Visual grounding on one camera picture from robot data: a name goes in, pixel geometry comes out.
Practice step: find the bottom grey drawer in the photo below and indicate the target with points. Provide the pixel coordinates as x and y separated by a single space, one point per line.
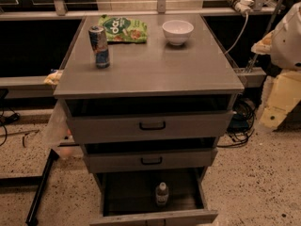
128 199

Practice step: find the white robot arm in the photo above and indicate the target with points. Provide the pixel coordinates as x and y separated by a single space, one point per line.
283 45

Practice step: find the white power strip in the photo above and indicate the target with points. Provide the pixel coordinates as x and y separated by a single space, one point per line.
241 6

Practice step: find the blue energy drink can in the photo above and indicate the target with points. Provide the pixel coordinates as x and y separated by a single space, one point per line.
99 46

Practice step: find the clear plastic bottle white cap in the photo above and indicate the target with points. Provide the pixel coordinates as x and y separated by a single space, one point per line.
161 194

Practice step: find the white ceramic bowl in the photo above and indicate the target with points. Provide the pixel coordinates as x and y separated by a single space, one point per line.
177 32

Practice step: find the top grey drawer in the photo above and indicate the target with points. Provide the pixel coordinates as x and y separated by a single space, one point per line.
98 129

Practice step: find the black metal floor bar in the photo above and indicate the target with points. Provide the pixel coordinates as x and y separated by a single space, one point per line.
31 219

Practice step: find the middle grey drawer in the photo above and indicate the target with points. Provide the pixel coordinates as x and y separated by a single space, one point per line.
160 160

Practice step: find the grey drawer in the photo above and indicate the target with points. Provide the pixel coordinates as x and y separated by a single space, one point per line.
128 199
160 160
98 129

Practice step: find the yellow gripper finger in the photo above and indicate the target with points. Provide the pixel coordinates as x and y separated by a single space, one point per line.
284 96

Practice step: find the grey drawer cabinet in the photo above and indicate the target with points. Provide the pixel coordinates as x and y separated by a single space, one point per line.
149 78

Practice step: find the green chip bag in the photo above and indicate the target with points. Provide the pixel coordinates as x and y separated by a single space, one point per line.
122 29

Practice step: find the clear plastic bag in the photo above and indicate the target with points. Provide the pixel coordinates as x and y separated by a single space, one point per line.
57 135

